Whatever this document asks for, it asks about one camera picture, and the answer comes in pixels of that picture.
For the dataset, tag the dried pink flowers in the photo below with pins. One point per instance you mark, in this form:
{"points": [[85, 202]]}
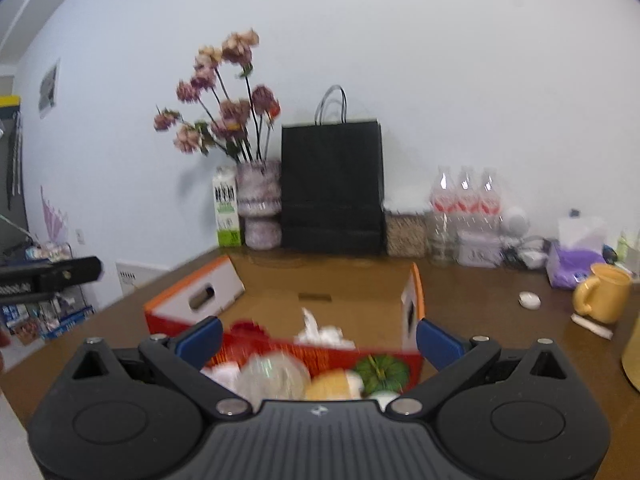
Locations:
{"points": [[227, 110]]}

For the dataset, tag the clear glass cup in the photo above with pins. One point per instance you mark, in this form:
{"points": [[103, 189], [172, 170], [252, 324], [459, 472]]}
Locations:
{"points": [[442, 250]]}

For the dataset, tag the white bottle cap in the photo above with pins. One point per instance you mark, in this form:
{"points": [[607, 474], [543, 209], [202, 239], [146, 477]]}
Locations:
{"points": [[530, 300]]}

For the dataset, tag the black paper bag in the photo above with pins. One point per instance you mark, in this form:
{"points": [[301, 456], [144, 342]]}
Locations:
{"points": [[332, 185]]}

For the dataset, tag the iridescent plastic bag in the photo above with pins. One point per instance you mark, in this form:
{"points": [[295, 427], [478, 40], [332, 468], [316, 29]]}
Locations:
{"points": [[272, 377]]}

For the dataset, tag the wall poster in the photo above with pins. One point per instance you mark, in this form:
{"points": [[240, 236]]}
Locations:
{"points": [[50, 89]]}

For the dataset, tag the yellow mug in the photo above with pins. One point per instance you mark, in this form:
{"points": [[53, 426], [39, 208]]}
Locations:
{"points": [[607, 292]]}

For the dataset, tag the white crumpled tissue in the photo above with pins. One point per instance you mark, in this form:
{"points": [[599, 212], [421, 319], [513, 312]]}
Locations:
{"points": [[322, 332]]}

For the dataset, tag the white paper stick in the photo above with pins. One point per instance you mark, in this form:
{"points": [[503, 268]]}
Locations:
{"points": [[592, 326]]}

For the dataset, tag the clear water bottle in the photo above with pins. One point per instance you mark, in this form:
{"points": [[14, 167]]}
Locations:
{"points": [[466, 200], [490, 202], [442, 200]]}

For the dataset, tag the yellow white plush toy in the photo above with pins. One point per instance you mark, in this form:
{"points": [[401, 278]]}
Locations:
{"points": [[332, 385]]}

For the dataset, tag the white green milk carton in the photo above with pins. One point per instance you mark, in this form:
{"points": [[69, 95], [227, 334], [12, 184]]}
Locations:
{"points": [[226, 210]]}

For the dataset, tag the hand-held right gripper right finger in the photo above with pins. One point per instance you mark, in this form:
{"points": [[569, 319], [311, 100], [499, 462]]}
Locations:
{"points": [[436, 342]]}

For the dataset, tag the clear snack container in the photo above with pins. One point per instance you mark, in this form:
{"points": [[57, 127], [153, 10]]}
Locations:
{"points": [[405, 230]]}

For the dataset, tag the purple mottled vase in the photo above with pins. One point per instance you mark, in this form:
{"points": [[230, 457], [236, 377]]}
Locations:
{"points": [[257, 200]]}

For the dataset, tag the purple tissue pack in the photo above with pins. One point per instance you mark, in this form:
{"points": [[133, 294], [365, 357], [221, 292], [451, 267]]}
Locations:
{"points": [[575, 260]]}

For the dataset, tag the purple wall decoration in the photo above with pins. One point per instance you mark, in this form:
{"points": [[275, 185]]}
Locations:
{"points": [[54, 217]]}

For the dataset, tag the wooden desktop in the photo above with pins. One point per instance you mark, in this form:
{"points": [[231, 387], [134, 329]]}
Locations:
{"points": [[475, 305]]}

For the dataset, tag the grey cabinet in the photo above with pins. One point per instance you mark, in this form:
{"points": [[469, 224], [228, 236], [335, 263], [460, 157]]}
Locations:
{"points": [[11, 180]]}

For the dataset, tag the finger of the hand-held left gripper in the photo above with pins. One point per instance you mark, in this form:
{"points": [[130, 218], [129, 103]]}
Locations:
{"points": [[60, 274]]}

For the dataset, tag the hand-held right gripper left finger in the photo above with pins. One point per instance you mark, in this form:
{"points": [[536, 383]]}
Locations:
{"points": [[202, 342]]}

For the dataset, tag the cluttered storage rack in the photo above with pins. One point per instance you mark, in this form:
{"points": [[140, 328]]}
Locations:
{"points": [[50, 315]]}

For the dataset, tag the beige container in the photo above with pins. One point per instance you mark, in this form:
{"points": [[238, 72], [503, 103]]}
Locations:
{"points": [[632, 355]]}

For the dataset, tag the red cardboard box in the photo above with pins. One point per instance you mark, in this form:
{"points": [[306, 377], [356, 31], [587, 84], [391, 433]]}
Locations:
{"points": [[195, 292]]}

